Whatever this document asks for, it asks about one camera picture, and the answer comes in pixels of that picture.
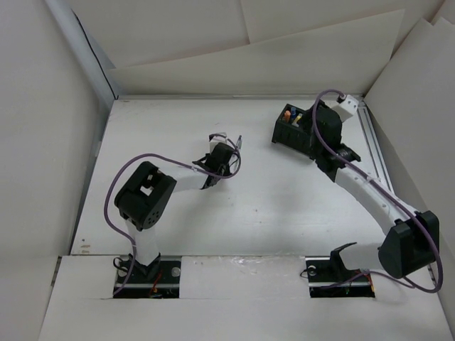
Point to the black stationery organizer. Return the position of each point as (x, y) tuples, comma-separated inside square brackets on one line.
[(294, 137)]

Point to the yellow highlighter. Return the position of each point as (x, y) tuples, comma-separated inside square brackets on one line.
[(297, 120)]

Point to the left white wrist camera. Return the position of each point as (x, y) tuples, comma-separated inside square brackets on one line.
[(215, 139)]

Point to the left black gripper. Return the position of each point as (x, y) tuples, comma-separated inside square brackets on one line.
[(227, 170)]

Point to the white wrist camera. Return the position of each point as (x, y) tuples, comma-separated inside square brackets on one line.
[(215, 139), (346, 107)]

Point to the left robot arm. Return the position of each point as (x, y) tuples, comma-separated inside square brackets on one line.
[(143, 198)]

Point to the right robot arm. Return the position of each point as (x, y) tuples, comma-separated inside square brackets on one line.
[(411, 237)]

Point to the aluminium rail right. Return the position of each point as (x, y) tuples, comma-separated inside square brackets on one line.
[(378, 162)]

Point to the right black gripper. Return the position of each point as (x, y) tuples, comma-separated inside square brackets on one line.
[(321, 104)]

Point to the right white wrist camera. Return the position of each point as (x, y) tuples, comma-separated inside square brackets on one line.
[(346, 107)]

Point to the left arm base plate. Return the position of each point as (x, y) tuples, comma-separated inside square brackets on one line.
[(160, 281)]

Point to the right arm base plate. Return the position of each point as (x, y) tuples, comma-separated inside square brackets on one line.
[(328, 278)]

